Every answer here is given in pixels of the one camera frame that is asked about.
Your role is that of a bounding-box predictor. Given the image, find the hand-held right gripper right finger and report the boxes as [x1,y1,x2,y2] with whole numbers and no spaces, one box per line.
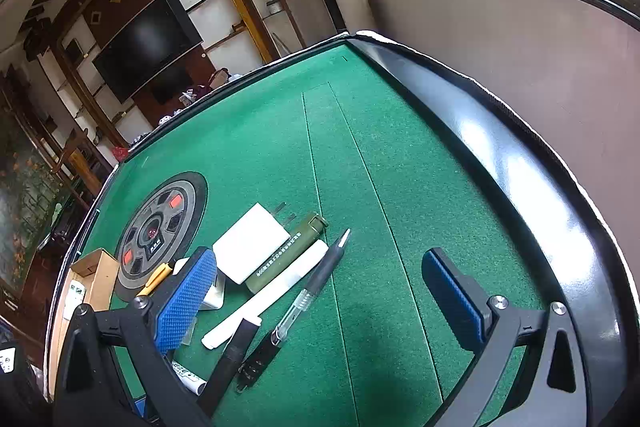
[421,248,601,427]

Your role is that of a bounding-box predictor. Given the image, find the white plastic stick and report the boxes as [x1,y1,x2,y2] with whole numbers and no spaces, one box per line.
[201,239,330,349]

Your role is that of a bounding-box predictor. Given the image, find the cardboard box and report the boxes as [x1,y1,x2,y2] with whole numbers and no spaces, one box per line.
[47,248,121,388]

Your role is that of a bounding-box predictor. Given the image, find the round table control panel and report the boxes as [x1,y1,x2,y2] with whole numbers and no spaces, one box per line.
[114,172,208,303]

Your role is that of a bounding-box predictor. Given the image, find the wooden chair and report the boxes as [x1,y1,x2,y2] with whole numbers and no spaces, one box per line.
[50,132,113,202]

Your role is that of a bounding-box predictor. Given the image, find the white printed marker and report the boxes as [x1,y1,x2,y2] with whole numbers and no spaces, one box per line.
[170,359,206,395]

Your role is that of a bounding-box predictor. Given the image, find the black and clear gel pen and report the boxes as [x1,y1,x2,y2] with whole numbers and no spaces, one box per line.
[270,228,352,348]

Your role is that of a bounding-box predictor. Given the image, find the landscape wall painting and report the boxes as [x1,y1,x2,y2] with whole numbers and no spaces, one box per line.
[0,107,66,293]

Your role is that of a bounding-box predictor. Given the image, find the black marker with pink end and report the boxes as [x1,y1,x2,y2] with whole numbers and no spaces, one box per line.
[197,319,262,418]

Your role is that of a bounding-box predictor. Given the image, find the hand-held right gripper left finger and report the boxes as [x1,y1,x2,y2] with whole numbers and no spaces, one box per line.
[52,247,221,427]

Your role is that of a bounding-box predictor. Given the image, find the black flat television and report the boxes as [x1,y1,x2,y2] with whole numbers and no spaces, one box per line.
[92,0,203,104]

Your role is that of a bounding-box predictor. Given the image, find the white charger adapter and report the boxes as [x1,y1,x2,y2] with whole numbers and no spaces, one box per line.
[212,202,296,285]

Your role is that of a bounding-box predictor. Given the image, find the yellow utility knife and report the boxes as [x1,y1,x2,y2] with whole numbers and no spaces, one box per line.
[136,263,173,298]

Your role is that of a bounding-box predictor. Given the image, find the silver flat object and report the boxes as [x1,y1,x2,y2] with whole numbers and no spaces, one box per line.
[172,257,226,310]

